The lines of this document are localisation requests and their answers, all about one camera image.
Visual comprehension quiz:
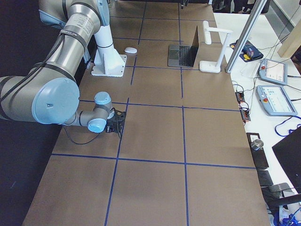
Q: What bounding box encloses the dark grey mouse pad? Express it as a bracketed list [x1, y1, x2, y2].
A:
[105, 127, 122, 138]

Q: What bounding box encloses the silver metal cylinder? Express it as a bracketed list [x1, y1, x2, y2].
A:
[250, 139, 264, 151]

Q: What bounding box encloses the dark grey laptop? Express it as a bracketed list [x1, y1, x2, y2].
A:
[167, 26, 199, 67]

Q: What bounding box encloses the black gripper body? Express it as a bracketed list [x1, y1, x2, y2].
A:
[106, 108, 126, 131]

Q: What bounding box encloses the near teach pendant tablet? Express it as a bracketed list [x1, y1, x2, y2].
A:
[256, 85, 298, 116]

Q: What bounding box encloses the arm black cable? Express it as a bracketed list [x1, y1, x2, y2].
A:
[62, 108, 125, 145]

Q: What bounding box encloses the white pedestal column mount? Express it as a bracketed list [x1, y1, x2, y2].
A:
[91, 0, 127, 77]

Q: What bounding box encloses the space themed blue booklet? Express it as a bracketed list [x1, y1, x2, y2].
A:
[239, 40, 263, 62]

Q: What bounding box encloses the far teach pendant tablet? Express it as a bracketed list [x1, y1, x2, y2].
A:
[258, 59, 287, 85]

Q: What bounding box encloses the aluminium frame post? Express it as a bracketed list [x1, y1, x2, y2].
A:
[225, 0, 267, 73]

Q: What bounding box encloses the white desk lamp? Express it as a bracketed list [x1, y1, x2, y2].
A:
[199, 20, 234, 73]

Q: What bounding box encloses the teach pendant tablet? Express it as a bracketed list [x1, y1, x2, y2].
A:
[256, 85, 298, 116]
[258, 59, 287, 85]

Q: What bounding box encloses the white computer mouse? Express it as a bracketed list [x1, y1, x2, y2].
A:
[124, 47, 137, 54]

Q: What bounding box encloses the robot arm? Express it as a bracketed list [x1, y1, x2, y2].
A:
[0, 0, 127, 133]

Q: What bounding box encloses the blue lanyard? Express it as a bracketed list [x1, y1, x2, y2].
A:
[275, 115, 301, 137]

